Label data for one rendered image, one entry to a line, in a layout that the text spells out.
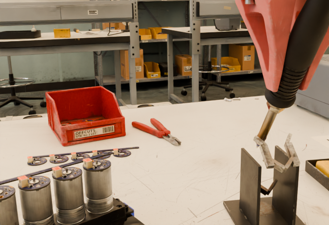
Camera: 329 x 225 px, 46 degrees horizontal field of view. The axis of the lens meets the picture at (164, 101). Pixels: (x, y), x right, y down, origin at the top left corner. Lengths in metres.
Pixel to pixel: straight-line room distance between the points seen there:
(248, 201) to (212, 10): 2.46
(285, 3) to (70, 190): 0.22
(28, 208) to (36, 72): 4.41
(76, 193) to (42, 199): 0.03
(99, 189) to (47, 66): 4.39
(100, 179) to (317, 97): 0.47
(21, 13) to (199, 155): 2.12
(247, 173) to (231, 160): 0.15
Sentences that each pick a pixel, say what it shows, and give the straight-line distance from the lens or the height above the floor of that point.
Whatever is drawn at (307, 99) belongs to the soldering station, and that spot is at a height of 0.78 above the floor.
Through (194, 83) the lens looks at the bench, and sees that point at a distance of 2.86.
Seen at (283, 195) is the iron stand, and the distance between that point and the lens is 0.38.
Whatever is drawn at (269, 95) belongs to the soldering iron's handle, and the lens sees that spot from 0.32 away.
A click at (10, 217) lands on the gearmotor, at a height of 0.79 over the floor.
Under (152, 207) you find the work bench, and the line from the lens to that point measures 0.41.
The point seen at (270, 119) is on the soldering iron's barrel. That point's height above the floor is 0.85.
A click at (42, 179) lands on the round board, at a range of 0.34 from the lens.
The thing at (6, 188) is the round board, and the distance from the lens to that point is 0.33.
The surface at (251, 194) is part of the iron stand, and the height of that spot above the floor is 0.78.
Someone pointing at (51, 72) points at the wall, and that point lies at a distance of 4.73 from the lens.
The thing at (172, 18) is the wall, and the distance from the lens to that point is 4.92.
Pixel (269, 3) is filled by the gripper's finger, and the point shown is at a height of 0.95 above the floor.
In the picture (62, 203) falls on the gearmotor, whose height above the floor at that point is 0.79.
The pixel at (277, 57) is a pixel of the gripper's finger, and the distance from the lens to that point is 0.29.
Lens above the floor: 0.95
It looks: 14 degrees down
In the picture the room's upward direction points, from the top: 1 degrees counter-clockwise
